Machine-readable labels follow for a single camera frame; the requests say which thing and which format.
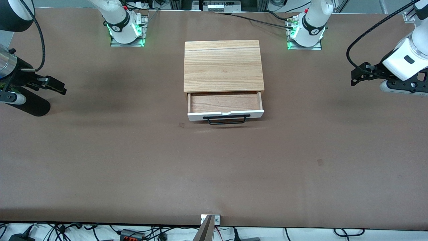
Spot white drawer with black handle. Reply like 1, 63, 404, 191
187, 91, 265, 125

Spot black vase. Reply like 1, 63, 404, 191
5, 85, 51, 117

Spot wooden cabinet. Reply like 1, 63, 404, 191
184, 40, 265, 102

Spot white power strip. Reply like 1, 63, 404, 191
200, 0, 225, 13

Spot black orange connector box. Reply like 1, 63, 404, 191
120, 229, 145, 241

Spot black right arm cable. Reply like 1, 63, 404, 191
18, 0, 46, 72

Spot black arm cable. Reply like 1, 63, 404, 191
18, 0, 46, 72
346, 0, 422, 69

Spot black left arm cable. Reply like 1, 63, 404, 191
346, 0, 422, 69

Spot aluminium corner bracket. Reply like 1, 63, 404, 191
403, 0, 428, 23

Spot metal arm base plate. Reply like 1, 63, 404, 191
287, 17, 322, 51
110, 15, 145, 48

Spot black cable on table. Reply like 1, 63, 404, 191
214, 12, 296, 30

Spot black looped floor cable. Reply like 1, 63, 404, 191
333, 228, 365, 237

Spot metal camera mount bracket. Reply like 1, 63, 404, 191
192, 214, 221, 241

